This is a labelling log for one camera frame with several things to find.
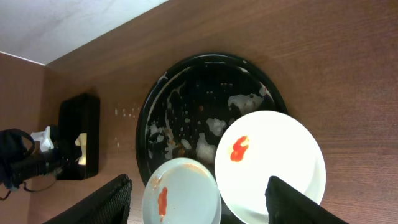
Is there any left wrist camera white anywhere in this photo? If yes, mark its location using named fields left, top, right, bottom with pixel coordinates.
left=30, top=126, right=54, bottom=152

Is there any black rectangular tray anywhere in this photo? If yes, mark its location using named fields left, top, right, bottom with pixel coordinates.
left=58, top=93, right=100, bottom=180

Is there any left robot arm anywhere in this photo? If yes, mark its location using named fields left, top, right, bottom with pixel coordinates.
left=1, top=126, right=83, bottom=201

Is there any yellow sponge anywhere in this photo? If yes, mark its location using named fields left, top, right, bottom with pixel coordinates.
left=75, top=133, right=87, bottom=166

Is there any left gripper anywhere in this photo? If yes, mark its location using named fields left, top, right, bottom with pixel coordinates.
left=18, top=126, right=81, bottom=181

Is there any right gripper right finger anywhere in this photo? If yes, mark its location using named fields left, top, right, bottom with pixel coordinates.
left=265, top=176, right=347, bottom=224

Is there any light blue plate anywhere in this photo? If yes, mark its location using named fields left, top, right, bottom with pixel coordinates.
left=142, top=158, right=221, bottom=224

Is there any white plate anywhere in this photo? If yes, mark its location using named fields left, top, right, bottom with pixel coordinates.
left=215, top=111, right=326, bottom=223

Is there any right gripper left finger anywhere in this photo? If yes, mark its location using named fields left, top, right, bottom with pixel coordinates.
left=45, top=174, right=132, bottom=224

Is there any black round tray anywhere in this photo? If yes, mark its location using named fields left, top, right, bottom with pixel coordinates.
left=134, top=52, right=289, bottom=224

